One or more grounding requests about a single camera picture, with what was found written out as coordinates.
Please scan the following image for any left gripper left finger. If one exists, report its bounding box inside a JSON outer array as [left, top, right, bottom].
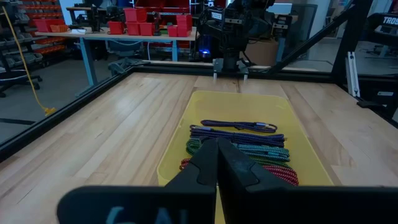
[[164, 138, 218, 188]]

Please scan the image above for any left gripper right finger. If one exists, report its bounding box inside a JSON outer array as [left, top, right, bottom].
[[217, 137, 293, 188]]

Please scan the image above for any green braided USB-C cable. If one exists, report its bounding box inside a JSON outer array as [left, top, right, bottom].
[[185, 138, 290, 167]]

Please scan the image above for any teal braided USB-C cable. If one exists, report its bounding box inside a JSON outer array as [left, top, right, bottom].
[[231, 142, 290, 156], [245, 152, 292, 163]]

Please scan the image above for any purple braided USB-C cable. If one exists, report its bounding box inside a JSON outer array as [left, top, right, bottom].
[[200, 119, 278, 134], [188, 124, 286, 148]]

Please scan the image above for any maroon braided USB-C cable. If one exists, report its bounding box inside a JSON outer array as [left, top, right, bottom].
[[179, 157, 300, 187]]

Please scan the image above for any yellow plastic bin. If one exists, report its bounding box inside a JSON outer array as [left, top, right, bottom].
[[156, 90, 334, 224]]

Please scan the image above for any cardboard box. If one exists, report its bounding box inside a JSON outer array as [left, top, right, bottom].
[[245, 40, 280, 67]]

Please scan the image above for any red plastic bin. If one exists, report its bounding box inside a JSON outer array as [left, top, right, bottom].
[[123, 7, 147, 23], [176, 14, 193, 30], [126, 22, 141, 36], [139, 22, 155, 37], [33, 18, 66, 34], [108, 21, 125, 35]]

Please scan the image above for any black benchtop machine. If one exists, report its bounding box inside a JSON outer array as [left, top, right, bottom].
[[86, 4, 102, 34]]

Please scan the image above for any blue-grey legged workbench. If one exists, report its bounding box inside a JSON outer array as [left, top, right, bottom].
[[34, 26, 198, 97]]

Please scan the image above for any black office chair base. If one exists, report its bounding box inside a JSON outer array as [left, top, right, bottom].
[[0, 70, 44, 99]]

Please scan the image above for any bin storage rack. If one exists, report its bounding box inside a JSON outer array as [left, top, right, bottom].
[[0, 0, 68, 72]]

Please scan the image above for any black aluminium table frame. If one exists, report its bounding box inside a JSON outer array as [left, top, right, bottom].
[[0, 0, 398, 162]]

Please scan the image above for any white aluminium bracket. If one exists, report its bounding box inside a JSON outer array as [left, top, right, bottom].
[[346, 51, 361, 98]]

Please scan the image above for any yellow extension cord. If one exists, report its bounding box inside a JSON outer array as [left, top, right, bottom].
[[1, 5, 57, 116]]

